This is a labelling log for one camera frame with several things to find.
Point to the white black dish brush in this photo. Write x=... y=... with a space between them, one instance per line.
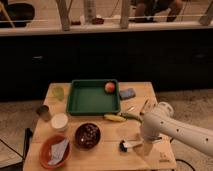
x=125 y=145

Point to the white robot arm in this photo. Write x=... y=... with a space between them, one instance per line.
x=159 y=120

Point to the green plastic tray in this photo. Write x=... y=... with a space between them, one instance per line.
x=89 y=98

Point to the orange peach fruit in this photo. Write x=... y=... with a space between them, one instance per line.
x=110 y=87

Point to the blue sponge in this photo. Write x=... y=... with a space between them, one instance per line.
x=127 y=94

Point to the green chili pepper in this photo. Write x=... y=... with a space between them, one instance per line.
x=131 y=116

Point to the clear glass box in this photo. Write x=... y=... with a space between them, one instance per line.
x=147 y=106

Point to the yellow green cup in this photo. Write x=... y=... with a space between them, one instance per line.
x=58 y=93

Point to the dark brown bowl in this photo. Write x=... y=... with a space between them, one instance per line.
x=87 y=136

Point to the white cup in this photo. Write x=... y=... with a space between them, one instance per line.
x=59 y=122

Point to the metal cup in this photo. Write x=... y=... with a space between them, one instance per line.
x=44 y=113

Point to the white paper packet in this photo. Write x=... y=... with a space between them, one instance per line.
x=57 y=151

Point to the seated person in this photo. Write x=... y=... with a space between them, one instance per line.
x=146 y=9

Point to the orange bowl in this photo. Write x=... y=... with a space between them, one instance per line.
x=45 y=152

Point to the black chair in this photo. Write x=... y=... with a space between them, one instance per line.
x=20 y=13

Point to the black table side bracket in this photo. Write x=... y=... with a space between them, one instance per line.
x=27 y=137

